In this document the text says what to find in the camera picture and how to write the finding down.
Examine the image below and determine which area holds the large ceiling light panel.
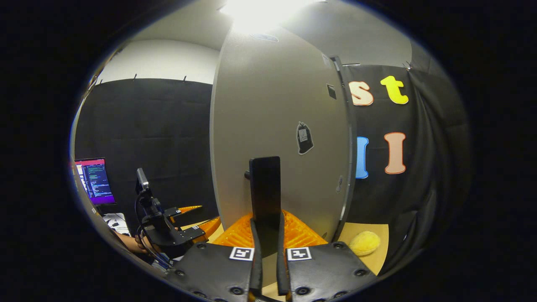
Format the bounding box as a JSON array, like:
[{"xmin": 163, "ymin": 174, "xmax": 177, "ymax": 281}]
[{"xmin": 218, "ymin": 0, "xmax": 321, "ymax": 32}]

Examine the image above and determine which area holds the black cabinet door handle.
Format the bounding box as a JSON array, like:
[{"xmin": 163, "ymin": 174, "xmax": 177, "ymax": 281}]
[{"xmin": 245, "ymin": 156, "xmax": 282, "ymax": 257}]

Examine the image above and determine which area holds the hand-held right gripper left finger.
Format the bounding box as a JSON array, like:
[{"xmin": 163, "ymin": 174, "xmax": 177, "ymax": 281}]
[{"xmin": 164, "ymin": 212, "xmax": 263, "ymax": 302}]

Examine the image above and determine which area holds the white printed sheet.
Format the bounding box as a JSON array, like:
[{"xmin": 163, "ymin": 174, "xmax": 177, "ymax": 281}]
[{"xmin": 103, "ymin": 213, "xmax": 131, "ymax": 236}]

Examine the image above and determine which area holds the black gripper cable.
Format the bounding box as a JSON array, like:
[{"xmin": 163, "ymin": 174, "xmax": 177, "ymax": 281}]
[{"xmin": 134, "ymin": 195, "xmax": 173, "ymax": 268}]

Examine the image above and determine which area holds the dark grey cabinet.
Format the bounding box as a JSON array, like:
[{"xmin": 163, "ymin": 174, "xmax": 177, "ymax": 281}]
[{"xmin": 331, "ymin": 55, "xmax": 358, "ymax": 237}]

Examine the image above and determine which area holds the yellow round foam bun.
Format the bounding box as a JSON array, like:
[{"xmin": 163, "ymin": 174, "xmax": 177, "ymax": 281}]
[{"xmin": 349, "ymin": 231, "xmax": 382, "ymax": 257}]

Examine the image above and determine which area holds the black backdrop cloth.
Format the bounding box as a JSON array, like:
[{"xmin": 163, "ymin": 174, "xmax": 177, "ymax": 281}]
[{"xmin": 73, "ymin": 40, "xmax": 472, "ymax": 277}]

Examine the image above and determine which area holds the computer monitor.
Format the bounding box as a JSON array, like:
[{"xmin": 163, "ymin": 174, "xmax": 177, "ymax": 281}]
[{"xmin": 75, "ymin": 158, "xmax": 117, "ymax": 206}]

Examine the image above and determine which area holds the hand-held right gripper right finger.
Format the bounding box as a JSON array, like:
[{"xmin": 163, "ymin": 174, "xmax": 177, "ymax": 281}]
[{"xmin": 276, "ymin": 211, "xmax": 379, "ymax": 302}]

